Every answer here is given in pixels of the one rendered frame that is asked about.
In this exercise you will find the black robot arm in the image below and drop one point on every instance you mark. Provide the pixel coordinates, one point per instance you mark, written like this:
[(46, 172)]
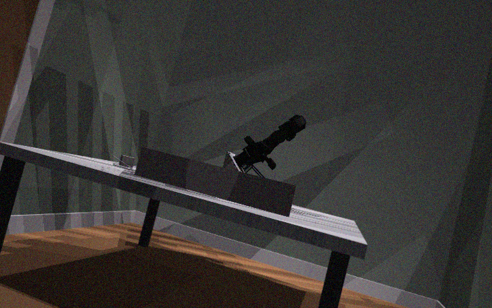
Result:
[(287, 131)]

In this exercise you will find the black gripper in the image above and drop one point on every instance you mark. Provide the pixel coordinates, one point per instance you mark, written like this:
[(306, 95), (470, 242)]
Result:
[(254, 158)]

